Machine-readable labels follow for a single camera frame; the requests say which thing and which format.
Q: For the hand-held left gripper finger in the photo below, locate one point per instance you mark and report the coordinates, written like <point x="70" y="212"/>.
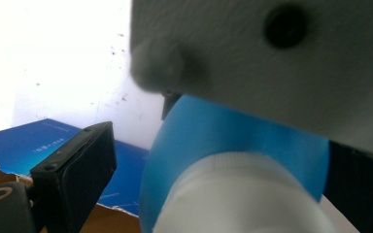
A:
<point x="77" y="171"/>

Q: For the blue cardboard box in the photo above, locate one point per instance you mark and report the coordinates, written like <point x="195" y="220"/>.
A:
<point x="19" y="145"/>

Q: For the blue bottle with white cap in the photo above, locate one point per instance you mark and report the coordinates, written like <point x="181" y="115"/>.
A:
<point x="226" y="155"/>

